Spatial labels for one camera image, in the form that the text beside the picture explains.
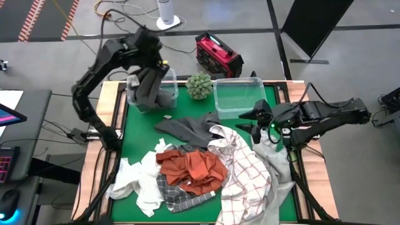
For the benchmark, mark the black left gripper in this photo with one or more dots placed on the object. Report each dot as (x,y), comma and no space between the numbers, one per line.
(153,50)

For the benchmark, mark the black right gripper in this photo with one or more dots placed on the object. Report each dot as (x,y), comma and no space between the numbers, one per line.
(284,118)

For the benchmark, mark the dark gray plain towel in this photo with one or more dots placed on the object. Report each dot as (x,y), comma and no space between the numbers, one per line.
(150,90)
(187,129)

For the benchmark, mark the white red-grid towel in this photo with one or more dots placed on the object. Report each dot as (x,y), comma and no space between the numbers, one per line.
(247,178)

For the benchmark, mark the orange towel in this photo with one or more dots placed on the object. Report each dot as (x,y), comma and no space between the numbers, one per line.
(206,175)
(175,165)

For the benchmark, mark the dark gray white-grid towel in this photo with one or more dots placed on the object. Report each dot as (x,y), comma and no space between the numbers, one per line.
(178,197)

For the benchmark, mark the white plain towel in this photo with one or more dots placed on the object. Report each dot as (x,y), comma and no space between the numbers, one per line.
(143,178)

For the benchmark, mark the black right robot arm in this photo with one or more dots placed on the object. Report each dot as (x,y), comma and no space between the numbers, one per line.
(337,115)

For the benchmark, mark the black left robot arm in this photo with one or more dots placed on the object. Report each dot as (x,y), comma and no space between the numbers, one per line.
(93,72)

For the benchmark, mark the clear plastic bin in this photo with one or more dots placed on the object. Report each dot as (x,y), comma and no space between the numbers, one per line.
(173,90)
(237,97)

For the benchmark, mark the green artificial potted plant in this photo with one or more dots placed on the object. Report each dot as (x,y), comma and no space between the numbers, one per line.
(199,86)

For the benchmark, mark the red and black toolbox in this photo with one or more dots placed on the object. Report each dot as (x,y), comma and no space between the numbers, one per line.
(217,53)

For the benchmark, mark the black orange-striped floor mat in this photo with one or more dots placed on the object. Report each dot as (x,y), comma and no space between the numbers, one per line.
(47,18)

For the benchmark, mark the black power brick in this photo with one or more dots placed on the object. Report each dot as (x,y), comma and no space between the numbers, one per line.
(78,135)

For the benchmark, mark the gray desk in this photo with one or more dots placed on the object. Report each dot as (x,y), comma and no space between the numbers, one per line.
(34,125)

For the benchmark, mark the white paper sheet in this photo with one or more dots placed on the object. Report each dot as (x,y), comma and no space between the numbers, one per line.
(11,97)

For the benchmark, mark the small gray device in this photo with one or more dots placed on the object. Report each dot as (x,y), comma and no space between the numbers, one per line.
(3,65)

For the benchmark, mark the computer monitor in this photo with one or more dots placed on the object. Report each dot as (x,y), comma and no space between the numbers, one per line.
(11,117)

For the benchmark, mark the backlit keyboard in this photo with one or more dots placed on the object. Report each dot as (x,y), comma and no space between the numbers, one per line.
(7,164)

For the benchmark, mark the black computer mouse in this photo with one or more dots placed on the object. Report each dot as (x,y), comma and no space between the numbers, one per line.
(8,203)

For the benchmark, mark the black frame strut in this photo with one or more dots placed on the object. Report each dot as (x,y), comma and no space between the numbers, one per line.
(309,193)
(100,193)

